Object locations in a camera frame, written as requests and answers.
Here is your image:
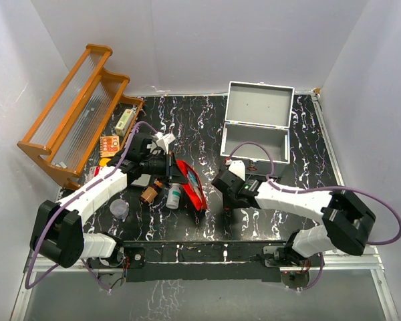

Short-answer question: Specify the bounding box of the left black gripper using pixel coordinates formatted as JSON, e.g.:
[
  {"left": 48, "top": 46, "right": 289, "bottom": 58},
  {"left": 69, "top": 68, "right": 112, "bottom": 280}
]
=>
[{"left": 141, "top": 150, "right": 188, "bottom": 184}]

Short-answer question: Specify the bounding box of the red first aid pouch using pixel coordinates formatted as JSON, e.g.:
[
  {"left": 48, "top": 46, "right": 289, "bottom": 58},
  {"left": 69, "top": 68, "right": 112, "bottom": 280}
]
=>
[{"left": 176, "top": 160, "right": 207, "bottom": 211}]

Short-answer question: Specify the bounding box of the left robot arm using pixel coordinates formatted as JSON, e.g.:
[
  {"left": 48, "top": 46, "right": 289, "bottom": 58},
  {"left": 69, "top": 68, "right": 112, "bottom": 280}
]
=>
[{"left": 29, "top": 132, "right": 187, "bottom": 268}]

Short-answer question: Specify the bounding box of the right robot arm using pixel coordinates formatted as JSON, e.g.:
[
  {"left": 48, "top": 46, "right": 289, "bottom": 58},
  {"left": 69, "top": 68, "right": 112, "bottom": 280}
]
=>
[{"left": 212, "top": 170, "right": 376, "bottom": 265}]

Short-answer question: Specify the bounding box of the white medicine bottle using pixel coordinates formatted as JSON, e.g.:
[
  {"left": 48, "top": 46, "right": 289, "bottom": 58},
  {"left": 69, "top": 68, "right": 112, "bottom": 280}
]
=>
[{"left": 166, "top": 183, "right": 181, "bottom": 209}]

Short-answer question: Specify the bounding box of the brown medicine bottle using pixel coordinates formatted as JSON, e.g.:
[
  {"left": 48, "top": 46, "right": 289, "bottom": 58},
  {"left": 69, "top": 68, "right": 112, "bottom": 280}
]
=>
[{"left": 140, "top": 180, "right": 163, "bottom": 204}]

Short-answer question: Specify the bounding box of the green white medicine box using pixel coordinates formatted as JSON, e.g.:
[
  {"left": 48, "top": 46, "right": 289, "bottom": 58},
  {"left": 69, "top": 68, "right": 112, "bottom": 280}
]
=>
[{"left": 115, "top": 108, "right": 134, "bottom": 137}]

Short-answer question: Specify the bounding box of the red white medicine box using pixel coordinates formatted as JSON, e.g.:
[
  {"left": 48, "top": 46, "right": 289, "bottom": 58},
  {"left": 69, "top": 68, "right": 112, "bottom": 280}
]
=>
[{"left": 85, "top": 165, "right": 103, "bottom": 183}]

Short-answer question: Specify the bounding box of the grey plastic tray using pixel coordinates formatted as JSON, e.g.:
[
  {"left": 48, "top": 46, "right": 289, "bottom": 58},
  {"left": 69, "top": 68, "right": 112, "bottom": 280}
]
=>
[{"left": 131, "top": 174, "right": 151, "bottom": 187}]

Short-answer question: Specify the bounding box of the orange patterned box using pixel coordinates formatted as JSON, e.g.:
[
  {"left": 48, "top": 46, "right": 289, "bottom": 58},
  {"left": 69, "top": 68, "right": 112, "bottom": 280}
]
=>
[{"left": 100, "top": 135, "right": 120, "bottom": 158}]

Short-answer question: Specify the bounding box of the clear round container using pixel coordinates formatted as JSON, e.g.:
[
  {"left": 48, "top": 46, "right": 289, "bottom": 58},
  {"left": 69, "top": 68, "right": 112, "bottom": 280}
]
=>
[{"left": 109, "top": 199, "right": 129, "bottom": 221}]

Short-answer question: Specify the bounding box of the grey metal case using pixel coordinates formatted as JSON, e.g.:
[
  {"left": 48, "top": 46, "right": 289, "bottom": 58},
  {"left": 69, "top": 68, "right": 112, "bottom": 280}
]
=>
[{"left": 220, "top": 81, "right": 295, "bottom": 177}]

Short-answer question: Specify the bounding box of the wooden shelf rack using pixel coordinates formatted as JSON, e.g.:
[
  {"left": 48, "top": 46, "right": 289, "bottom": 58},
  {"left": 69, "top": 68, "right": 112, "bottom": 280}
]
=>
[{"left": 17, "top": 44, "right": 144, "bottom": 190}]

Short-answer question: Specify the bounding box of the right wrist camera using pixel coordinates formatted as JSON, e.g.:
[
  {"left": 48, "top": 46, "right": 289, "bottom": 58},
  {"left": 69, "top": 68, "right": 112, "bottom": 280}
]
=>
[{"left": 225, "top": 159, "right": 245, "bottom": 181}]

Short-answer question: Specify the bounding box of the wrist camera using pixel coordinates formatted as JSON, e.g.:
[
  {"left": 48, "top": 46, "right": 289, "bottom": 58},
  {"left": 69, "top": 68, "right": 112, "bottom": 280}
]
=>
[
  {"left": 153, "top": 132, "right": 175, "bottom": 153},
  {"left": 225, "top": 159, "right": 245, "bottom": 181}
]

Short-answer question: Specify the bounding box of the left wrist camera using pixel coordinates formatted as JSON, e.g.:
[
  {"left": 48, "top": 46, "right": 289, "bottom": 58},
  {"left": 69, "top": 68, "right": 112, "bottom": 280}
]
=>
[{"left": 153, "top": 132, "right": 175, "bottom": 153}]

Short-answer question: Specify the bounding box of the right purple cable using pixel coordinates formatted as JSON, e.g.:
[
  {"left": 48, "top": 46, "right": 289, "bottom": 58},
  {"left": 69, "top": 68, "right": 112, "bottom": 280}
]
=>
[{"left": 227, "top": 142, "right": 401, "bottom": 292}]

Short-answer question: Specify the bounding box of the purple cable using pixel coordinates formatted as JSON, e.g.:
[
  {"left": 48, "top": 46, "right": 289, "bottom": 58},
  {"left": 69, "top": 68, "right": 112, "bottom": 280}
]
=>
[
  {"left": 25, "top": 121, "right": 161, "bottom": 290},
  {"left": 227, "top": 142, "right": 401, "bottom": 292}
]

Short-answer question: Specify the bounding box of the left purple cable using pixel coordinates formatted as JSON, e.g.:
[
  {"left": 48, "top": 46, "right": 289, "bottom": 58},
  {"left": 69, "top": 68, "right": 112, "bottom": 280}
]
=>
[{"left": 25, "top": 121, "right": 161, "bottom": 290}]

